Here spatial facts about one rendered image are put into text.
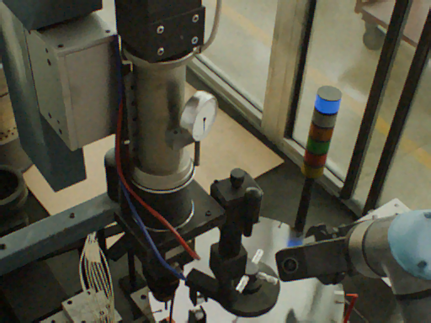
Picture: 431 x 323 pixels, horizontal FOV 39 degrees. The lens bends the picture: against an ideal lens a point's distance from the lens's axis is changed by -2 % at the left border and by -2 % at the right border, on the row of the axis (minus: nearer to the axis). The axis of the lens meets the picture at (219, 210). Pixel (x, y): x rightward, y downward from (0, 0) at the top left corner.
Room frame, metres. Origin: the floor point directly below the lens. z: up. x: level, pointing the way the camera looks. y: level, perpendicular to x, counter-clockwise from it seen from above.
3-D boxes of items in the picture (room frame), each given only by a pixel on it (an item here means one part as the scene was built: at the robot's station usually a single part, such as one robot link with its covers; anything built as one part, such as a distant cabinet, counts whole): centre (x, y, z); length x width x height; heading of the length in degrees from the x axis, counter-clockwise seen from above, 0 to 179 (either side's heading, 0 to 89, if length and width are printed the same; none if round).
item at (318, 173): (0.89, -0.18, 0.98); 0.05 x 0.04 x 0.03; 40
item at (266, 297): (0.61, -0.06, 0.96); 0.11 x 0.11 x 0.03
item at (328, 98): (0.89, -0.18, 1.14); 0.05 x 0.04 x 0.03; 40
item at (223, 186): (0.55, -0.02, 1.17); 0.06 x 0.05 x 0.20; 121
